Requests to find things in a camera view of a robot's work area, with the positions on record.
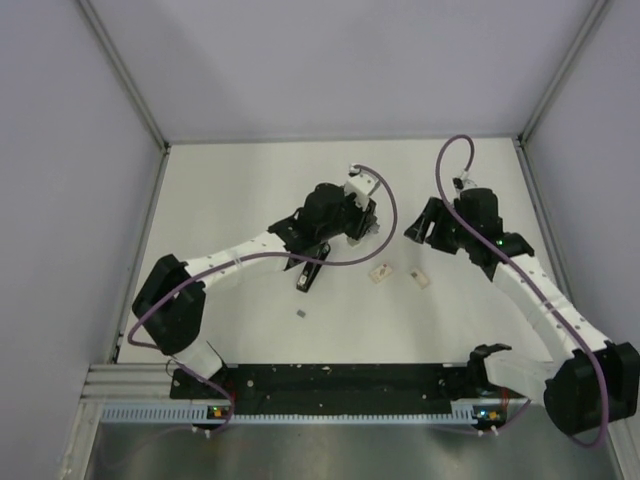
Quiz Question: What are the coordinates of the black stapler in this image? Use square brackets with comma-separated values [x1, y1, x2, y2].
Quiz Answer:
[296, 243, 331, 293]

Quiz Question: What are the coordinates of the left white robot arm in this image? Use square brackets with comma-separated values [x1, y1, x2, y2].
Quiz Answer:
[132, 174, 379, 379]

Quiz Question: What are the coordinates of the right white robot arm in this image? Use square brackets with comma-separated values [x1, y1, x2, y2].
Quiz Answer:
[404, 188, 639, 436]

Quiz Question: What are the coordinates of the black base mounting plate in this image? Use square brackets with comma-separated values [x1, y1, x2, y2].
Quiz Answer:
[169, 362, 506, 416]

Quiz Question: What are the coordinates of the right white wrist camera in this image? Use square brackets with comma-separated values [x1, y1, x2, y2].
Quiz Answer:
[452, 170, 477, 193]

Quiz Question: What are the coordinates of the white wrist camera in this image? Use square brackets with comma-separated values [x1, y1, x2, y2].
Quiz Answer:
[343, 164, 380, 210]
[452, 170, 477, 193]

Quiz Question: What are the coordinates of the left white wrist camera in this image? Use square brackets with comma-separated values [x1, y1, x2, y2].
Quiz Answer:
[343, 164, 380, 210]

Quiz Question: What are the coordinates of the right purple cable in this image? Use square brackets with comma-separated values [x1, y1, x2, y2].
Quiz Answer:
[435, 134, 609, 446]

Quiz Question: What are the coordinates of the purple cable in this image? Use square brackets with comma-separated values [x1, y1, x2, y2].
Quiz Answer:
[127, 162, 399, 434]
[435, 134, 609, 446]

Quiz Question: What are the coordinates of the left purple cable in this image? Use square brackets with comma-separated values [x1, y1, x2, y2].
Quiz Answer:
[127, 162, 399, 434]

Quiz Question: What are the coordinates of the grey slotted cable duct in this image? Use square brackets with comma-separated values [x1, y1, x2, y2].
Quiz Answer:
[101, 404, 478, 426]

